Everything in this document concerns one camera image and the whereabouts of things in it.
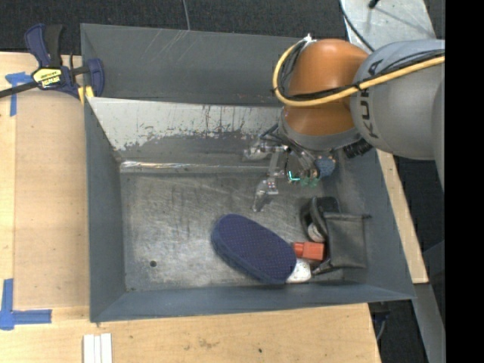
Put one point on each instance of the black curved object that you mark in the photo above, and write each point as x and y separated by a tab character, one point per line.
327	203

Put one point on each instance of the dark grey cloth pouch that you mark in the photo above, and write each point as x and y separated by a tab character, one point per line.
346	240

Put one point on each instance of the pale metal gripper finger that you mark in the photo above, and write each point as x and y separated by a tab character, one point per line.
269	188
261	152

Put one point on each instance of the white rounded object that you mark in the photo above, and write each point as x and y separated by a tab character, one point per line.
299	272

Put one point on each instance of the pale wood board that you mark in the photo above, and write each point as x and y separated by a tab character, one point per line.
49	202

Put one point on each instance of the dark blue oval cushion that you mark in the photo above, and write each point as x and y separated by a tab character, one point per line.
253	246

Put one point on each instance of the white round object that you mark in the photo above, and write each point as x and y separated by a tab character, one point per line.
314	233

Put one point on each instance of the red plastic cap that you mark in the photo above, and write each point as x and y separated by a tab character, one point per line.
312	251

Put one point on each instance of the grey metal bin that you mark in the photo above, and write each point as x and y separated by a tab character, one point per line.
170	218

